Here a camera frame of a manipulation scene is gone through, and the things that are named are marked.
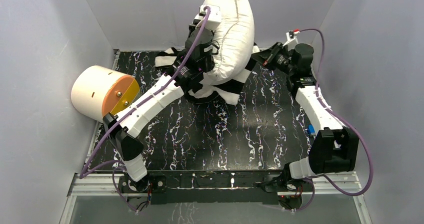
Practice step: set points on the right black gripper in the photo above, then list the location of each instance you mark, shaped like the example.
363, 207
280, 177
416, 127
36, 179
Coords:
266, 57

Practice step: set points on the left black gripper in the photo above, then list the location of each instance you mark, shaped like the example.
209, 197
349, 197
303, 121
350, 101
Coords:
205, 81

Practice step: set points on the white pillow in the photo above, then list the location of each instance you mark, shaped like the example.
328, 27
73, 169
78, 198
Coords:
235, 36

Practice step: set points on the black white striped pillowcase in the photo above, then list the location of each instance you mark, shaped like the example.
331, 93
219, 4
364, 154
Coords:
229, 90

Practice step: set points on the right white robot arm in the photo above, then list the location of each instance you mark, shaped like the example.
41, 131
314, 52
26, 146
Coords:
335, 146

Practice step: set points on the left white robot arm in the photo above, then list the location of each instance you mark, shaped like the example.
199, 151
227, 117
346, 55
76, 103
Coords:
125, 126

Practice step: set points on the small blue object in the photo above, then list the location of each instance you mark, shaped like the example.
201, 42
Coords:
310, 130

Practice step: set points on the white orange cylinder roll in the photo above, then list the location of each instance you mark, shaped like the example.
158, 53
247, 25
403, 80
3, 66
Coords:
98, 91

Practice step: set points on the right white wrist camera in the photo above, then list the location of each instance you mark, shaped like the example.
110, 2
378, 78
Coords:
291, 39

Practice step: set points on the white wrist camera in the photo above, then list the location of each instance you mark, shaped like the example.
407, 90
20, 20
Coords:
291, 39
214, 18

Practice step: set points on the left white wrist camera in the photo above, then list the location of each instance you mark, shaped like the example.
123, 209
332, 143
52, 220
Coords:
214, 18

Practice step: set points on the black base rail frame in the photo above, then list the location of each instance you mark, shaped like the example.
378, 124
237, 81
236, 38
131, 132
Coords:
265, 187

